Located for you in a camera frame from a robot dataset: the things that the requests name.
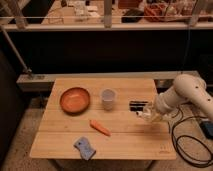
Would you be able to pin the clear plastic bottle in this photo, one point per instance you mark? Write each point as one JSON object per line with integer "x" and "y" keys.
{"x": 149, "y": 114}

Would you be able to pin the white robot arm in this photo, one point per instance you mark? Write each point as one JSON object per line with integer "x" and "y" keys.
{"x": 185, "y": 88}

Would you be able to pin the translucent plastic cup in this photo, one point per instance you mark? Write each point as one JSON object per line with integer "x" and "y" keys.
{"x": 108, "y": 97}

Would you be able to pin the small black rectangular object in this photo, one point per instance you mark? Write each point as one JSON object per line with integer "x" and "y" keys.
{"x": 137, "y": 105}

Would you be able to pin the orange wooden bowl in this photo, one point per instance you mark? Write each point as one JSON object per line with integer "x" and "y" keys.
{"x": 75, "y": 100}

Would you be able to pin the orange carrot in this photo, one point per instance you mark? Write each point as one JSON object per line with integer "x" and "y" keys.
{"x": 94, "y": 124}

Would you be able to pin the diagonal metal strut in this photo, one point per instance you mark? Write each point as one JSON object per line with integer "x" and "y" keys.
{"x": 26, "y": 69}

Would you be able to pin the dark box on floor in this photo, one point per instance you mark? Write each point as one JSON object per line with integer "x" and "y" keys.
{"x": 207, "y": 128}

